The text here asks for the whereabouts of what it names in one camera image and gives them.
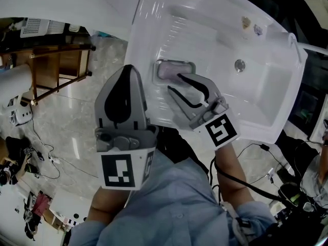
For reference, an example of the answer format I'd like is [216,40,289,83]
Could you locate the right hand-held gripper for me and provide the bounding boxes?
[167,73,240,150]

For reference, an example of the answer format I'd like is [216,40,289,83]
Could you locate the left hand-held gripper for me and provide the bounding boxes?
[94,65,159,191]

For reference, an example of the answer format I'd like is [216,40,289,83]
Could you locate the pink bar of soap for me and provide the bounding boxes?
[157,61,192,84]

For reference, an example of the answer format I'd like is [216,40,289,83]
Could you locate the person's left forearm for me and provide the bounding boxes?
[86,185,134,226]

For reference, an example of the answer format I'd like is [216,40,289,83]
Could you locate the person's right forearm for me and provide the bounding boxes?
[214,138,257,208]

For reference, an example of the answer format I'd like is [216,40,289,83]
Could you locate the metal sink drain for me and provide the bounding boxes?
[234,58,247,73]

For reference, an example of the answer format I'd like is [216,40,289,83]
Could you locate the person's black trousers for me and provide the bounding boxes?
[155,126,210,175]

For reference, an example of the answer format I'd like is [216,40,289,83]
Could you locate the white ceramic sink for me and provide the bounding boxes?
[124,0,309,145]

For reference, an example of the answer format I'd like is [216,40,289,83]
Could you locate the white box device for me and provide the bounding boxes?
[9,103,33,127]

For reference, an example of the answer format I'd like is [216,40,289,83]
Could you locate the white sink faucet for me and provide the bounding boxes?
[266,30,306,64]

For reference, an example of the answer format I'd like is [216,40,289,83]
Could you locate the person's light blue shirt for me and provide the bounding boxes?
[68,149,278,246]

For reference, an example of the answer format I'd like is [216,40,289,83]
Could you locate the white perforated plastic basket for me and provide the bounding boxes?
[19,17,65,39]

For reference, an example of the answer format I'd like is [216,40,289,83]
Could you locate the pile of clothes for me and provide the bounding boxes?
[23,190,53,241]

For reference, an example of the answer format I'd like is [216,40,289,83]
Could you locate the black equipment pile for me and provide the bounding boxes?
[263,182,328,246]

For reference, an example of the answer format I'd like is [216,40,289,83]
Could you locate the thin black floor cable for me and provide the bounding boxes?
[30,118,99,180]
[236,142,288,170]

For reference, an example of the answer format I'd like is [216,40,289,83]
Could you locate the wooden frame table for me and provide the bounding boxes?
[0,43,96,106]

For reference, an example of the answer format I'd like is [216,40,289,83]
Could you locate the white shoulder strap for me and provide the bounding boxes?
[221,201,253,246]

